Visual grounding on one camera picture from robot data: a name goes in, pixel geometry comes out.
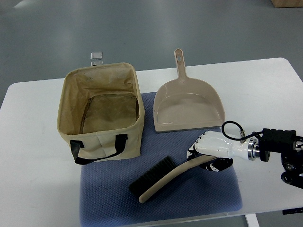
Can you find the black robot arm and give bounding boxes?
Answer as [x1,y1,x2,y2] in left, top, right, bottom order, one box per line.
[248,128,303,188]

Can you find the white table leg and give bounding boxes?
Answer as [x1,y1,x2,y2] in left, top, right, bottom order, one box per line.
[245,214,260,227]

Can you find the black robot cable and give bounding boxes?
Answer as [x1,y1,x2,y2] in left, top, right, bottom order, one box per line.
[221,121,263,143]

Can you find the metal floor plate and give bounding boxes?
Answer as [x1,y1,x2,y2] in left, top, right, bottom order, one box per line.
[90,52,103,66]

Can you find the yellow canvas bag black handle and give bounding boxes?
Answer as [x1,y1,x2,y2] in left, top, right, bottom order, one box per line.
[57,63,145,165]

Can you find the beige hand broom black bristles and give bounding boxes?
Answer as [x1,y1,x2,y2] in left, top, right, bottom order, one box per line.
[129,155,217,203]

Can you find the brown cardboard box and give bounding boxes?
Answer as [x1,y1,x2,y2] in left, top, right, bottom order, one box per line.
[271,0,303,8]

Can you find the blue textured mat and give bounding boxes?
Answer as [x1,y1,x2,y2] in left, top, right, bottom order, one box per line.
[80,92,242,227]

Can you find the beige plastic dustpan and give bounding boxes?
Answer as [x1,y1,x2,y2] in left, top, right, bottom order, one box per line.
[153,49,225,132]

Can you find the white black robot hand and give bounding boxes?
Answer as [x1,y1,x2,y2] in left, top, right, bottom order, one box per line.
[187,131,249,172]

